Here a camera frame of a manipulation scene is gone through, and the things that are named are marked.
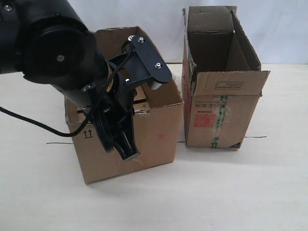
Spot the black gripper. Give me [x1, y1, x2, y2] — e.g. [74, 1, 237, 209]
[81, 53, 139, 160]

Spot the torn cardboard box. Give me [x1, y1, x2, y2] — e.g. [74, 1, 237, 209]
[72, 26, 183, 184]

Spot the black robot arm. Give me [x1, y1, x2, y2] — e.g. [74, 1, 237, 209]
[0, 0, 138, 160]

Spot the tall cardboard box with tape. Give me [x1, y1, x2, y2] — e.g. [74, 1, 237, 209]
[181, 6, 270, 149]

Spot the black cable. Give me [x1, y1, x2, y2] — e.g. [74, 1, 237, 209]
[0, 40, 135, 138]

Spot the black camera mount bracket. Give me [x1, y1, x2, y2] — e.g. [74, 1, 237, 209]
[124, 35, 172, 90]

